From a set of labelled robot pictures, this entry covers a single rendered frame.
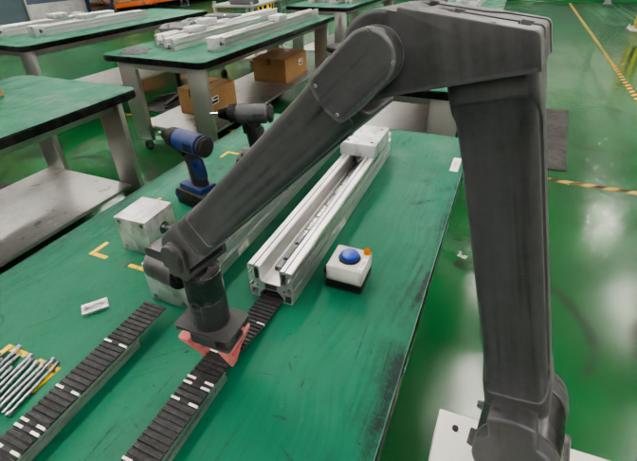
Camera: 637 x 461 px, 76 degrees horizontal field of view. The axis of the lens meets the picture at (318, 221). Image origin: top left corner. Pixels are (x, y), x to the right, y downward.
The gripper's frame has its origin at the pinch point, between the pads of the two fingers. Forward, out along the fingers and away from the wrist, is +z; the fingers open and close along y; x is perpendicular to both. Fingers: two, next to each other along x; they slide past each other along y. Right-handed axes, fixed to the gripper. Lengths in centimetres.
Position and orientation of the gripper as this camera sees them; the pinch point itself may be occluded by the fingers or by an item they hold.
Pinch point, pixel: (220, 356)
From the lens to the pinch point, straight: 75.9
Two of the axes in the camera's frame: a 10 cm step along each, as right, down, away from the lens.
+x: -3.8, 5.2, -7.7
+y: -9.3, -2.0, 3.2
